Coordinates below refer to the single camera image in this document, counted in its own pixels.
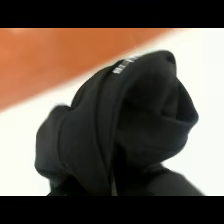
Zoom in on black garment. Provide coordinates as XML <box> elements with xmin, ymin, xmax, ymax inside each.
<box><xmin>34</xmin><ymin>49</ymin><xmax>204</xmax><ymax>197</ymax></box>

